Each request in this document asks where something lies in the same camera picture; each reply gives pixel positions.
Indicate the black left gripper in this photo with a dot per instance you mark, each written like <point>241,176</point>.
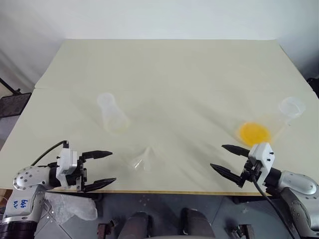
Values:
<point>81,171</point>

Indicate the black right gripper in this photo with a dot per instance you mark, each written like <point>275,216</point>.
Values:
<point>249,171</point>

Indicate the large clear conical flask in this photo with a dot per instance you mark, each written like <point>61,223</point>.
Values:
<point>254,132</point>

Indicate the clear plastic funnel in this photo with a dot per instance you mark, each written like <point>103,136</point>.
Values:
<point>143,159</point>

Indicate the small clear conical flask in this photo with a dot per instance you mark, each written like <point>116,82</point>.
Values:
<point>113,117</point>

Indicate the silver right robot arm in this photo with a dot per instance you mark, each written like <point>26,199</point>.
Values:
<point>299,184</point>

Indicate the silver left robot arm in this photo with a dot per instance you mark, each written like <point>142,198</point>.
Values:
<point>27,178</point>

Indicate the clear plastic bag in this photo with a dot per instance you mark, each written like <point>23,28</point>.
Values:
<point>72,206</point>

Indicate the dark rounded shape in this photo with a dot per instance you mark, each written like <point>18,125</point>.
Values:
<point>135,225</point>
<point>197,224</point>

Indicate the black metal stand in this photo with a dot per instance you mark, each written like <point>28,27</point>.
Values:
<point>15,104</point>

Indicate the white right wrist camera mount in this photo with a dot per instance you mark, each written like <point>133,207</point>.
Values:
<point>261,154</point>

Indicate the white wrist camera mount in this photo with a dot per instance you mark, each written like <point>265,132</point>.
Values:
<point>64,161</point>
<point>261,154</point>

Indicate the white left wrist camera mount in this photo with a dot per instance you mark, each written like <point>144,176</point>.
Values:
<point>64,161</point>

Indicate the rusty metal bracket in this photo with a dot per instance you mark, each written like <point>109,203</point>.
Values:
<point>106,227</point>
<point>243,230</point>

